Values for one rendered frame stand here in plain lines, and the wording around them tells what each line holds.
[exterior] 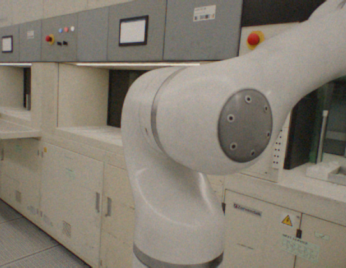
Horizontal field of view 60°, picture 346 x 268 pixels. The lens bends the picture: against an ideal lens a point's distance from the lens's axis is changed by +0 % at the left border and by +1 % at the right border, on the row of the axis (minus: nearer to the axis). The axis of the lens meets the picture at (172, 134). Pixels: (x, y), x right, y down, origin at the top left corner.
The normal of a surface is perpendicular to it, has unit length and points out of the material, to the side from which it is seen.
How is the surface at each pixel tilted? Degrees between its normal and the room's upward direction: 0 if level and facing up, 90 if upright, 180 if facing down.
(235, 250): 90
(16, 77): 90
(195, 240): 81
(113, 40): 90
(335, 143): 90
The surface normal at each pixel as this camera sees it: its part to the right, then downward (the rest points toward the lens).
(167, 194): 0.02, -0.80
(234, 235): -0.65, 0.06
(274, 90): 0.75, -0.14
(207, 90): -0.28, -0.42
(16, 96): 0.75, 0.15
